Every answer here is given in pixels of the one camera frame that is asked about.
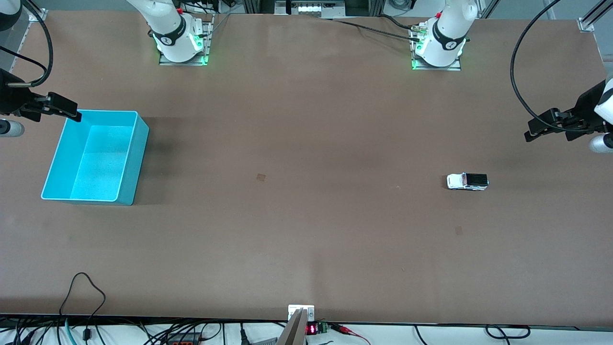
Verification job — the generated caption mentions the grey aluminium camera post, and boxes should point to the grey aluminium camera post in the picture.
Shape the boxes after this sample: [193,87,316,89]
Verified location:
[277,308,307,345]

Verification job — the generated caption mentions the aluminium corner bracket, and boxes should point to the aluminium corner bracket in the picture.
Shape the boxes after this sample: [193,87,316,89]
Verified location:
[578,0,613,33]
[19,0,48,23]

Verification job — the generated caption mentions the white toy jeep black roof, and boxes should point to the white toy jeep black roof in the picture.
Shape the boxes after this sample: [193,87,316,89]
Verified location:
[446,172,489,191]

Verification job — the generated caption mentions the black looped cable with plug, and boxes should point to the black looped cable with plug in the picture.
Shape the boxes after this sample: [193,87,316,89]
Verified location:
[59,272,106,342]

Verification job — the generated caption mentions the black coiled cable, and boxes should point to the black coiled cable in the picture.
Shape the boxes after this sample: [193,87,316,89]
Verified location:
[485,324,531,340]

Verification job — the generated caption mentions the white post mounting bracket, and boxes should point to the white post mounting bracket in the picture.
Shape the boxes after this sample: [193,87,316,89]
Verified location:
[288,304,316,322]

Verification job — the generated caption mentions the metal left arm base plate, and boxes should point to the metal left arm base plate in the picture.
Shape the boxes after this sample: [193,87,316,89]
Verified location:
[411,19,462,71]

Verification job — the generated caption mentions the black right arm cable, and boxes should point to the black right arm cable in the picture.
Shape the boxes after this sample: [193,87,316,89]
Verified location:
[0,0,54,88]

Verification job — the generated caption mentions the turquoise plastic bin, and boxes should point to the turquoise plastic bin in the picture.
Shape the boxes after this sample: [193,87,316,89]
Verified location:
[41,110,150,207]

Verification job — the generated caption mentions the thick black table cable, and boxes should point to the thick black table cable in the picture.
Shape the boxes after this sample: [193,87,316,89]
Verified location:
[378,13,422,31]

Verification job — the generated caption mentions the red clip wires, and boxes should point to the red clip wires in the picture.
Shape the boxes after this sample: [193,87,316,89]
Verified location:
[329,323,372,345]

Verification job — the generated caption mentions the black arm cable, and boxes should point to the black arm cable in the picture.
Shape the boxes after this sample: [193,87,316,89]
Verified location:
[510,0,606,134]
[0,0,54,88]

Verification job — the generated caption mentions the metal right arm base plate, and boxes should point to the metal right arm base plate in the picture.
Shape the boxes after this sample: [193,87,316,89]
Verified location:
[159,13,212,66]

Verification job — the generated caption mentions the grey lit control box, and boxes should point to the grey lit control box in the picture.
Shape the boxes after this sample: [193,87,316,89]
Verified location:
[274,0,346,20]

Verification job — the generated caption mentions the thin black table cable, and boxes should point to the thin black table cable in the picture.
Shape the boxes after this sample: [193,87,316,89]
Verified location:
[330,18,422,42]

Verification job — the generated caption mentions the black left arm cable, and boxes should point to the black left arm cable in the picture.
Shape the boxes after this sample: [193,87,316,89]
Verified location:
[510,0,606,134]

